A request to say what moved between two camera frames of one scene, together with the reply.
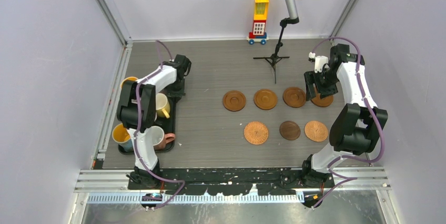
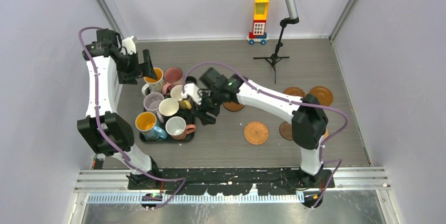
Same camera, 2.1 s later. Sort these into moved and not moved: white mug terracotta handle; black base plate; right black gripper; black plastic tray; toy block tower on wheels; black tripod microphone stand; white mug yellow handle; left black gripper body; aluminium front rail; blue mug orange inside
Moved: white mug yellow handle; right black gripper; left black gripper body; black plastic tray; blue mug orange inside; white mug terracotta handle
Not moved: toy block tower on wheels; black tripod microphone stand; aluminium front rail; black base plate
